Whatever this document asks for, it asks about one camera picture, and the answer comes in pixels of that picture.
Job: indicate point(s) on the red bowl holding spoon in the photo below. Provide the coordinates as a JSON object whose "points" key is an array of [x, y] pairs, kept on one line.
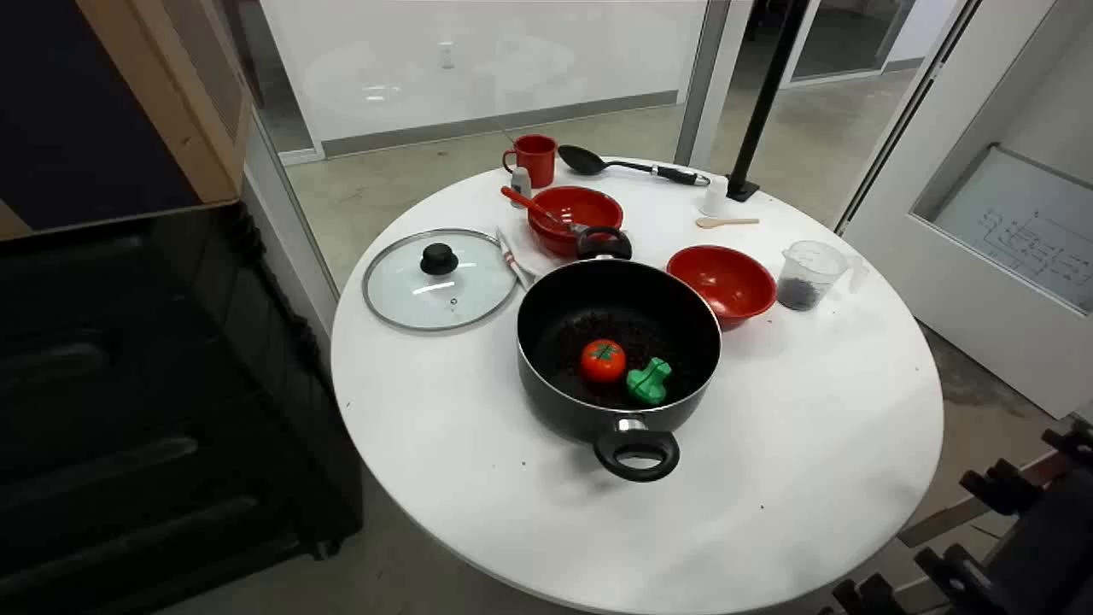
{"points": [[587, 209]]}

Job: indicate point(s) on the plain red bowl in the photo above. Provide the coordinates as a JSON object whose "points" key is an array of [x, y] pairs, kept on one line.
{"points": [[724, 284]]}

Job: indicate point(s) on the black cooking pot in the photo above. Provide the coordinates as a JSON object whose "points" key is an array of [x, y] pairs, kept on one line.
{"points": [[569, 307]]}

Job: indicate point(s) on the metal utensil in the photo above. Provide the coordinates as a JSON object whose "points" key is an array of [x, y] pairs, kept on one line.
{"points": [[513, 260]]}

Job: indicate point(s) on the red toy tomato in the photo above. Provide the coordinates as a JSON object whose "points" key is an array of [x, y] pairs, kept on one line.
{"points": [[603, 359]]}

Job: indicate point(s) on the glass pot lid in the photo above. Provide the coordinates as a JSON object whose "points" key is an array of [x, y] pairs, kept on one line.
{"points": [[457, 291]]}

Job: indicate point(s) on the red plastic spoon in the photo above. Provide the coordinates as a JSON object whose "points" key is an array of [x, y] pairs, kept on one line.
{"points": [[524, 201]]}

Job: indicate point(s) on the green toy vegetable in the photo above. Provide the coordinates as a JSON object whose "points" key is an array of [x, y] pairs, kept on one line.
{"points": [[650, 380]]}

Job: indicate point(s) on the small white shaker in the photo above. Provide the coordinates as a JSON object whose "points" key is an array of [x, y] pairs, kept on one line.
{"points": [[520, 179]]}

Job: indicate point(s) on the red mug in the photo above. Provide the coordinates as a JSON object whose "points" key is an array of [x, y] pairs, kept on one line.
{"points": [[536, 159]]}

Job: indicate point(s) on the black ladle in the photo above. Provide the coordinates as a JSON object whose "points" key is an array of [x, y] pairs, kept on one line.
{"points": [[582, 159]]}

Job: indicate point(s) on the small white cup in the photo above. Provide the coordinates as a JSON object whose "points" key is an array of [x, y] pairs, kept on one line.
{"points": [[716, 200]]}

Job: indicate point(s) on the wooden stick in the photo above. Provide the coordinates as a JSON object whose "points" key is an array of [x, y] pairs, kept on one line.
{"points": [[730, 222]]}

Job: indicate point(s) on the black stand pole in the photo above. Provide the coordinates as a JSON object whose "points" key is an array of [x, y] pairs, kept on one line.
{"points": [[768, 102]]}

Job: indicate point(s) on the wooden beam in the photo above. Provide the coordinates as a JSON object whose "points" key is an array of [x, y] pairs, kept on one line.
{"points": [[173, 91]]}

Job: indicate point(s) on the door window panel with writing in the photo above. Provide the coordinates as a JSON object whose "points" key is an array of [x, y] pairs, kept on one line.
{"points": [[1026, 226]]}

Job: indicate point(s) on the white door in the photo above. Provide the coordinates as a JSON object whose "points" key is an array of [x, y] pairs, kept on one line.
{"points": [[1003, 91]]}

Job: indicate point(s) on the black equipment rack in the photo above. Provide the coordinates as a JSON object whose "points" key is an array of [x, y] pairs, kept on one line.
{"points": [[1047, 547]]}

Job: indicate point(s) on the frosted glass wall panel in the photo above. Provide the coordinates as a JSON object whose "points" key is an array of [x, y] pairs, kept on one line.
{"points": [[480, 55]]}

